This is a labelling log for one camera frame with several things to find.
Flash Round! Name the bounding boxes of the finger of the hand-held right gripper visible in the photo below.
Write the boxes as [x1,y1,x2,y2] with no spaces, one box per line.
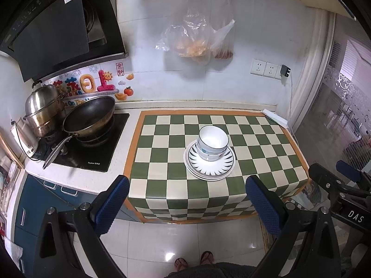
[336,160,371,192]
[309,164,348,209]

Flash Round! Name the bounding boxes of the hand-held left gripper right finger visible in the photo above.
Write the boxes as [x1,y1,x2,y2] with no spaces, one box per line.
[246,175,344,278]

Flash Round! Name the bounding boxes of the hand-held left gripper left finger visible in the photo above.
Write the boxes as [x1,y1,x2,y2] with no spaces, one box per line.
[32,175,130,278]

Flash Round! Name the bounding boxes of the blue leaf pattern plate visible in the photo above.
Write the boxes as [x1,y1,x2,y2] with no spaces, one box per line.
[187,140,235,177]

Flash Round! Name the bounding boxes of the plain white plate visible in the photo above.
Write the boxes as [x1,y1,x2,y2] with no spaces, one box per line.
[188,168,234,181]

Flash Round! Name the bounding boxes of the pastel polka dot bowl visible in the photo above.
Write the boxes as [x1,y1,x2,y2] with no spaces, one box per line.
[196,137,229,158]

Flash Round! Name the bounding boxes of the white bowl with dark rim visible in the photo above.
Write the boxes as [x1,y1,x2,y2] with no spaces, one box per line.
[198,125,229,151]

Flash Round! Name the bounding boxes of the black cooktop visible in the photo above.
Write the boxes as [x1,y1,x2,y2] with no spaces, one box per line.
[30,112,130,173]

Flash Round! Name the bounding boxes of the sliding glass door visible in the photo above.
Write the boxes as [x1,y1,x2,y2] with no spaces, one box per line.
[293,14,371,197]

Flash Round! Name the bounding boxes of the green checkered table mat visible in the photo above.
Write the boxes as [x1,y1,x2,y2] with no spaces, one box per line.
[123,110,312,224]

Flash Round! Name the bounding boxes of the person's right foot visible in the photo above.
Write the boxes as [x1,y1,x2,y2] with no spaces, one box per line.
[200,250,215,265]

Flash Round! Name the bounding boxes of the white flat box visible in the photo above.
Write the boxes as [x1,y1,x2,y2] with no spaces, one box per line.
[262,108,289,128]

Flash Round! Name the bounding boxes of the blue kitchen cabinet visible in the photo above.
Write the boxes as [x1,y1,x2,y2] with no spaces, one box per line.
[13,174,140,270]

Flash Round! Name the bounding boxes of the person's dark clothing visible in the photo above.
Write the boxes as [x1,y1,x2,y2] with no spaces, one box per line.
[168,262,261,278]

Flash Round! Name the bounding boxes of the black wok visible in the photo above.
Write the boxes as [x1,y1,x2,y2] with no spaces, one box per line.
[43,95,116,170]

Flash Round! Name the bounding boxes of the white kettle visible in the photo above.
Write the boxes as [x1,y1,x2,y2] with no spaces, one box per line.
[11,117,39,160]

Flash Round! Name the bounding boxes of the steel stockpot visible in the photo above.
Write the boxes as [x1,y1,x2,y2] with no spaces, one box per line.
[23,82,67,138]

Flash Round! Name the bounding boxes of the small clear plastic bag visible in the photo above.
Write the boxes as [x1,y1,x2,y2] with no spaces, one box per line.
[210,0,236,60]

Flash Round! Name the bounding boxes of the large clear plastic bag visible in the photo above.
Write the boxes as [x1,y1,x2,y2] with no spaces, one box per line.
[157,0,212,66]

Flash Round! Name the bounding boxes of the black range hood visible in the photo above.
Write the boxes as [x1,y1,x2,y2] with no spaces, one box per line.
[0,0,129,83]

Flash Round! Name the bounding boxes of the white cable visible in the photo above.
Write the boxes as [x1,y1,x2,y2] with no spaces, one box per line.
[285,77,297,135]

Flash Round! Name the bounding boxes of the white wall outlet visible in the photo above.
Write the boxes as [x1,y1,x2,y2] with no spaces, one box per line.
[265,62,281,79]
[251,59,267,76]

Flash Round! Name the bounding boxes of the colourful wall stickers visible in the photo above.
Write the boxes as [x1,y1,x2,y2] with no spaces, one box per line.
[52,62,135,102]

